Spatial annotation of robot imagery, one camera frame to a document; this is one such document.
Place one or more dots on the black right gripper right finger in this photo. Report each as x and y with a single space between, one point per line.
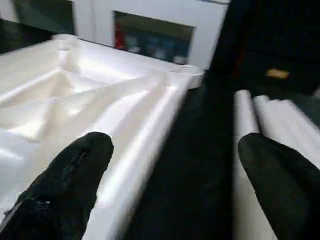
287 190

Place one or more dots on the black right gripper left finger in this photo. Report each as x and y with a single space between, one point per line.
62 195

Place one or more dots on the small red bottle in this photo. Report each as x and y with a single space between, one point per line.
119 37

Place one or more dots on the black work mat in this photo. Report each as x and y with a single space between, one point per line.
195 150

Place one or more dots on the small yellow label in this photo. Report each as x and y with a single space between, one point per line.
277 73

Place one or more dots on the white plastic table top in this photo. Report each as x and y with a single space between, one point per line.
75 75

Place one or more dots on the white cabinet with glass doors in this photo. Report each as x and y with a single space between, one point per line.
100 25

